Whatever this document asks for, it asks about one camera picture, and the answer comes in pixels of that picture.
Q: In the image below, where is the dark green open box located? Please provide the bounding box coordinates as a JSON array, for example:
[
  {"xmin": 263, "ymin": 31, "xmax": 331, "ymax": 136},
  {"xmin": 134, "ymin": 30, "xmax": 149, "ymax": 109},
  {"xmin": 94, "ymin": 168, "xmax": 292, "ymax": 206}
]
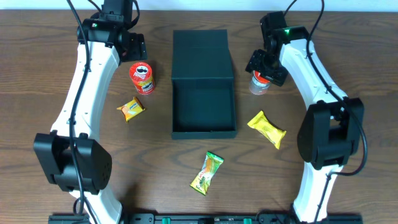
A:
[{"xmin": 171, "ymin": 30, "xmax": 237, "ymax": 139}]

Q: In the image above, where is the red Pringles can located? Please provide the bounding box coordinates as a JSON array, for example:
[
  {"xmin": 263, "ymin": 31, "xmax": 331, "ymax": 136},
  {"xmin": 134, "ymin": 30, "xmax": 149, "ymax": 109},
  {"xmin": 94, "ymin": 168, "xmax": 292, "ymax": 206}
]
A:
[{"xmin": 129, "ymin": 62, "xmax": 155, "ymax": 95}]

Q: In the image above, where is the green yellow snack packet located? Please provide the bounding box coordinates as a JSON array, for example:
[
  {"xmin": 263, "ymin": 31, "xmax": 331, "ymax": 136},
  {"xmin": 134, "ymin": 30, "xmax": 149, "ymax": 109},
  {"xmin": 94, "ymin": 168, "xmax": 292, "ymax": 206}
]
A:
[{"xmin": 190, "ymin": 151, "xmax": 224, "ymax": 195}]

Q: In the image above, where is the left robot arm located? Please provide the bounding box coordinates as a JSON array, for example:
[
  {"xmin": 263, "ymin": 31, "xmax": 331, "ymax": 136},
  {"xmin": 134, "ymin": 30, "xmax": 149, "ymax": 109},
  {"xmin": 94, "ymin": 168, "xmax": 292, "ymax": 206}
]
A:
[{"xmin": 33, "ymin": 0, "xmax": 147, "ymax": 223}]

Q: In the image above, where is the silver-sided Pringles can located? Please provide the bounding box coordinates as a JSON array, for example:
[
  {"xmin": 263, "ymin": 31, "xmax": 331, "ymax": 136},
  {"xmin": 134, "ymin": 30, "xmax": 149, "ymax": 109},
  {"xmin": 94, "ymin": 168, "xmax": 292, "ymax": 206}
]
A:
[{"xmin": 249, "ymin": 71, "xmax": 271, "ymax": 95}]

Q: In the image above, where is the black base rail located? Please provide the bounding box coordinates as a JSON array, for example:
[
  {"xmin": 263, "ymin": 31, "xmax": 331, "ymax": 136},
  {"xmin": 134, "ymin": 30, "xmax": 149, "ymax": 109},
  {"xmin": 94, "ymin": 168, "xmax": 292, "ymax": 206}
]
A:
[{"xmin": 48, "ymin": 213, "xmax": 363, "ymax": 224}]

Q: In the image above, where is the orange snack packet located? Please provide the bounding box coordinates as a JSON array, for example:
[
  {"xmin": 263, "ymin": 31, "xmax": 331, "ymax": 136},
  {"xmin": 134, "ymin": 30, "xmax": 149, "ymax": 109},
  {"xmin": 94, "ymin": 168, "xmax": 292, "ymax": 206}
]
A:
[{"xmin": 117, "ymin": 96, "xmax": 146, "ymax": 123}]

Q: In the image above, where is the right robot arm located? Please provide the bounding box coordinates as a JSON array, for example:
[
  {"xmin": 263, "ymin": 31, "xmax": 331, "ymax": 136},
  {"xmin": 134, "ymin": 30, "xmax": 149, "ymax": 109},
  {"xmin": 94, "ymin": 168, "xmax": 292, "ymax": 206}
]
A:
[{"xmin": 246, "ymin": 11, "xmax": 367, "ymax": 223}]

